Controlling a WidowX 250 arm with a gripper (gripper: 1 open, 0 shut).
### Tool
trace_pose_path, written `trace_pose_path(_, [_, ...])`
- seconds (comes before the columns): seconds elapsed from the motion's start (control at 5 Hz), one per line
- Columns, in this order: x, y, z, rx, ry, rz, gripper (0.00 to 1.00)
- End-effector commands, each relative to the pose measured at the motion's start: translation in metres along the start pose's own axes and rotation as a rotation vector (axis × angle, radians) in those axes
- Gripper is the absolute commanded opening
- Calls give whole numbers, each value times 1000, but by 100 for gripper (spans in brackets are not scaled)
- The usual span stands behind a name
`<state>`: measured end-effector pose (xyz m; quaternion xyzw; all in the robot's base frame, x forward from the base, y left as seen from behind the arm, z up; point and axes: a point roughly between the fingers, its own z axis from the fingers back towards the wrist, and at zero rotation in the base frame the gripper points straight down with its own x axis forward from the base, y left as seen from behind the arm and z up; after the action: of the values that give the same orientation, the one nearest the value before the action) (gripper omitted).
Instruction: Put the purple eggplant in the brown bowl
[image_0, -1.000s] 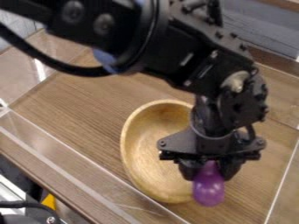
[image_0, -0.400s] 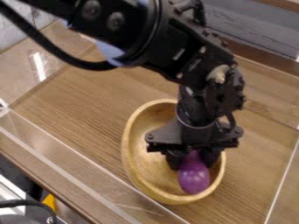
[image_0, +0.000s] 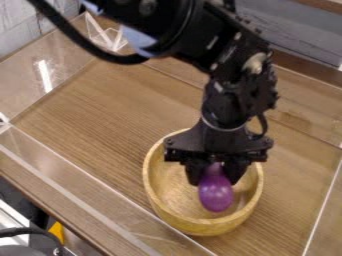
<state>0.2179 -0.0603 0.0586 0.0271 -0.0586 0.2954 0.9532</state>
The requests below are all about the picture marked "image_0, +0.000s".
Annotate black cable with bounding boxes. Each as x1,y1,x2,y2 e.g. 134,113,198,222
25,0,152,66

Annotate clear acrylic tray walls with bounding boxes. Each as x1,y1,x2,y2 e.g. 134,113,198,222
0,32,342,256

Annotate black device with yellow label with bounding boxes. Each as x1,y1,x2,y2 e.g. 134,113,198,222
0,227,65,256

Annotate brown wooden bowl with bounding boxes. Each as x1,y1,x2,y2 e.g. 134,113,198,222
142,129,264,236

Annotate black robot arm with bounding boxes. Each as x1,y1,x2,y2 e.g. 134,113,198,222
81,0,279,186

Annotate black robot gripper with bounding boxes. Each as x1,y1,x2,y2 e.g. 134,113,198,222
163,116,274,186

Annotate purple toy eggplant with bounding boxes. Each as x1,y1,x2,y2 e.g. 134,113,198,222
198,162,234,212

